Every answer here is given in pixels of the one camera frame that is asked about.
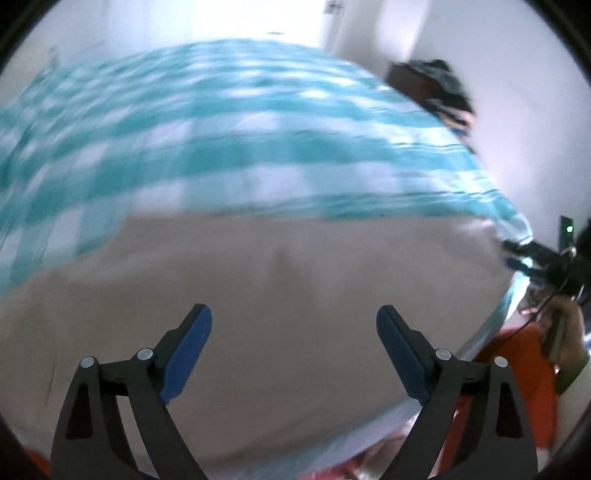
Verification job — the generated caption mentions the beige pants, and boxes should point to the beige pants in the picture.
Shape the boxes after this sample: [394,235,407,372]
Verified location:
[1,214,512,479]

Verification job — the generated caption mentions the person's right hand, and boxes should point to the person's right hand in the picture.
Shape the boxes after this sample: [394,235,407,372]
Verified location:
[542,295,587,372]

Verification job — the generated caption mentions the orange garment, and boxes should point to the orange garment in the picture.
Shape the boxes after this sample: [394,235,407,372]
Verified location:
[435,322,560,476]

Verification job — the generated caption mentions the dark nightstand with clutter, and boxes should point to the dark nightstand with clutter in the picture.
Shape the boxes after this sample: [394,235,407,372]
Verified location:
[386,59,477,150]

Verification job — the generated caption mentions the teal plaid bedspread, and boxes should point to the teal plaid bedspread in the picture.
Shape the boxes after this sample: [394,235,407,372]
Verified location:
[0,38,535,480]

